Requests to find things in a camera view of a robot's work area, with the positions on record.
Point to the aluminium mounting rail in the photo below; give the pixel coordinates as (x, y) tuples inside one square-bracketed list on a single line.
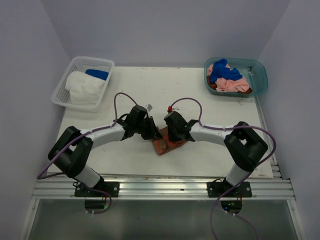
[(163, 188)]

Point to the blue crumpled towel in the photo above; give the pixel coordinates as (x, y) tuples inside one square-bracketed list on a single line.
[(221, 69)]

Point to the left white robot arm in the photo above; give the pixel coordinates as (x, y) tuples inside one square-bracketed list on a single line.
[(72, 150)]

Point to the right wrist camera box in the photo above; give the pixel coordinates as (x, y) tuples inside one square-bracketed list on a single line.
[(173, 109)]

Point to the white rolled towel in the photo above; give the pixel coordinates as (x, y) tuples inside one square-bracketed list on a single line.
[(83, 88)]

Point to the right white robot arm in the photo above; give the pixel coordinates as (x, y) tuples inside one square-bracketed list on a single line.
[(245, 146)]

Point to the pink crumpled towel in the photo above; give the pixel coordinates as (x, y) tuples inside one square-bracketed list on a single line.
[(223, 82)]

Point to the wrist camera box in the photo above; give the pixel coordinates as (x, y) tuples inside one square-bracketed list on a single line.
[(173, 109), (149, 107)]

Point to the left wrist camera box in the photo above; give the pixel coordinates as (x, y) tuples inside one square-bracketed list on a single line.
[(149, 107)]

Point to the orange brown patterned towel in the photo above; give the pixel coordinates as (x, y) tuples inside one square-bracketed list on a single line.
[(164, 145)]

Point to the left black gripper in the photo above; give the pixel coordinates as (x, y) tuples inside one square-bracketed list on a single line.
[(153, 133)]

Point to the teal plastic tub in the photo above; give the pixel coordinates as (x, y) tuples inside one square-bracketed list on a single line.
[(253, 70)]

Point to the blue rolled towel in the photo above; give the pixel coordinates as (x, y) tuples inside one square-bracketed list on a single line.
[(103, 75)]

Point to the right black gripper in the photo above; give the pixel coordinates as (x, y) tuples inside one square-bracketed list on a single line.
[(172, 138)]

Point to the dark red towel in tub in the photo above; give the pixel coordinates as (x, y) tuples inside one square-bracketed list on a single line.
[(232, 88)]

